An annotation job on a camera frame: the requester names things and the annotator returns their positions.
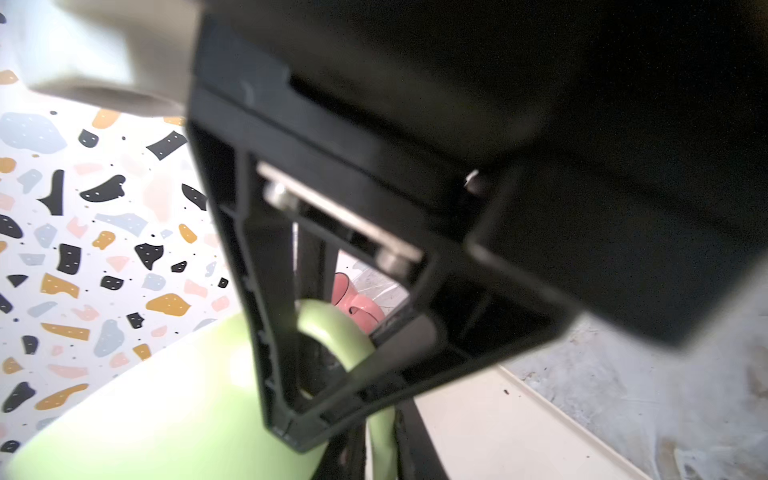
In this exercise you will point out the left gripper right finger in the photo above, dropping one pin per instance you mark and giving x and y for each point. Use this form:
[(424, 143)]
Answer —
[(417, 456)]

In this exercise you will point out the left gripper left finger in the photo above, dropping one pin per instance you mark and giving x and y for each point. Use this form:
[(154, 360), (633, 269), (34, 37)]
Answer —
[(345, 457)]

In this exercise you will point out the cream rectangular tray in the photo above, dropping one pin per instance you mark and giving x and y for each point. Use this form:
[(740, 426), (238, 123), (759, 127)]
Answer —
[(491, 425)]

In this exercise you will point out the light green mug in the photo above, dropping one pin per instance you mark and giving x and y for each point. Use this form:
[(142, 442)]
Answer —
[(192, 411)]

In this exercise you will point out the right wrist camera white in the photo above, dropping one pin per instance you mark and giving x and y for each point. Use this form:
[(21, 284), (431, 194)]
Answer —
[(129, 56)]

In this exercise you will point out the pink patterned mug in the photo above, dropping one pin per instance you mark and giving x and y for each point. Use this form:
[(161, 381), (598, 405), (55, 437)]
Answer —
[(362, 310)]

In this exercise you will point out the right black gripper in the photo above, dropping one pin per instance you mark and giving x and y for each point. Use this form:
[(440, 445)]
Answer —
[(484, 171)]

